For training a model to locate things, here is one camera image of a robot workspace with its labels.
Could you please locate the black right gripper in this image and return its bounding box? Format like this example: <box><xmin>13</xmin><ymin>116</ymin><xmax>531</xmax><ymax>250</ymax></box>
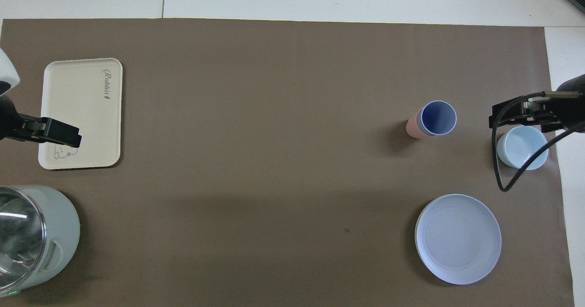
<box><xmin>489</xmin><ymin>95</ymin><xmax>565</xmax><ymax>132</ymax></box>

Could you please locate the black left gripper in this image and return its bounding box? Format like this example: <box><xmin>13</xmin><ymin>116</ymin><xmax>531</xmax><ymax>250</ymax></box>
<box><xmin>0</xmin><ymin>96</ymin><xmax>82</xmax><ymax>148</ymax></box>

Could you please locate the blue ribbed cup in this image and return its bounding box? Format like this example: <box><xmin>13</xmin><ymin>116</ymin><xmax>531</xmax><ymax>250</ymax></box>
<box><xmin>420</xmin><ymin>100</ymin><xmax>457</xmax><ymax>136</ymax></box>

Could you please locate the pink cup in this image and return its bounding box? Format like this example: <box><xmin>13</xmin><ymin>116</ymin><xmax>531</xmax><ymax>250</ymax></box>
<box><xmin>406</xmin><ymin>107</ymin><xmax>428</xmax><ymax>139</ymax></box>

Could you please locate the cream rabbit print tray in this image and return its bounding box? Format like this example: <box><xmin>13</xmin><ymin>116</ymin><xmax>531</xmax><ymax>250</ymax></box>
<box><xmin>38</xmin><ymin>58</ymin><xmax>123</xmax><ymax>169</ymax></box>

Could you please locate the light blue bowl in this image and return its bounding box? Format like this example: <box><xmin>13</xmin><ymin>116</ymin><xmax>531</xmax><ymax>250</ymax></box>
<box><xmin>497</xmin><ymin>125</ymin><xmax>549</xmax><ymax>170</ymax></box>

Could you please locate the pale green electric pot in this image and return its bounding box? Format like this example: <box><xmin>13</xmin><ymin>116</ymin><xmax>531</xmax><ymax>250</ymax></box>
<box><xmin>0</xmin><ymin>185</ymin><xmax>81</xmax><ymax>298</ymax></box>

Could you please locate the glass pot lid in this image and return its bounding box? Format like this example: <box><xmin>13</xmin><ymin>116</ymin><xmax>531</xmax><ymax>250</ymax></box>
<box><xmin>0</xmin><ymin>187</ymin><xmax>48</xmax><ymax>289</ymax></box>

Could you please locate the blue round plate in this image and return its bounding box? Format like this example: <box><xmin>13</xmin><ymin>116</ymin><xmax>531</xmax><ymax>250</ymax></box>
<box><xmin>415</xmin><ymin>194</ymin><xmax>502</xmax><ymax>285</ymax></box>

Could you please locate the brown table mat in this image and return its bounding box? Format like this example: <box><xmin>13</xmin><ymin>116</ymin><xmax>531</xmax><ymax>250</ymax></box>
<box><xmin>0</xmin><ymin>18</ymin><xmax>575</xmax><ymax>307</ymax></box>

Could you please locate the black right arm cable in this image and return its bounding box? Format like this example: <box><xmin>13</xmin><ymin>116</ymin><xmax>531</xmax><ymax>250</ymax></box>
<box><xmin>491</xmin><ymin>91</ymin><xmax>585</xmax><ymax>192</ymax></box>

